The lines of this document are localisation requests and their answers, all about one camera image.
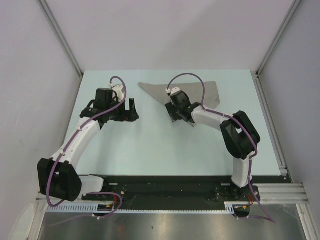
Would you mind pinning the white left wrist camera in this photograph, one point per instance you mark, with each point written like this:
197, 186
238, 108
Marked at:
118, 91

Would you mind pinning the white slotted cable duct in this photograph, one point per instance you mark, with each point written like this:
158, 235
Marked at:
97, 208

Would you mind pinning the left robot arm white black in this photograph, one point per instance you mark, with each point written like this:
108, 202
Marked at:
57, 175

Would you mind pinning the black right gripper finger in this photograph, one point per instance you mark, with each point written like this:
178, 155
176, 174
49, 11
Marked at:
191, 123
173, 112

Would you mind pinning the left aluminium corner post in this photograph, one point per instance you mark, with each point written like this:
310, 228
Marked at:
52, 21

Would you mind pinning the aluminium corner post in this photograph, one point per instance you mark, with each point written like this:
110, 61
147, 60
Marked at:
52, 21
279, 35

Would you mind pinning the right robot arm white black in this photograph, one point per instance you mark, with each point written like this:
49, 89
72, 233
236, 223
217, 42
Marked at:
240, 136

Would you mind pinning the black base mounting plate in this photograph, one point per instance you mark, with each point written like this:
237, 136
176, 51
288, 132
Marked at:
169, 179

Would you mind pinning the grey cloth napkin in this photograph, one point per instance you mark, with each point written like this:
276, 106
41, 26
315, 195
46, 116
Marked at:
193, 90

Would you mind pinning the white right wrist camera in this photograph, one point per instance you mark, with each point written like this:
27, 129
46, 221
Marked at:
172, 91

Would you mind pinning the right aluminium corner post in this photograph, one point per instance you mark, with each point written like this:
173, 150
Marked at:
279, 35

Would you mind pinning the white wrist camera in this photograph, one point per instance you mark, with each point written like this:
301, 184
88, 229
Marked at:
118, 91
172, 91

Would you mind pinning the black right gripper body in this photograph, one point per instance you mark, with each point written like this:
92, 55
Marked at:
179, 110

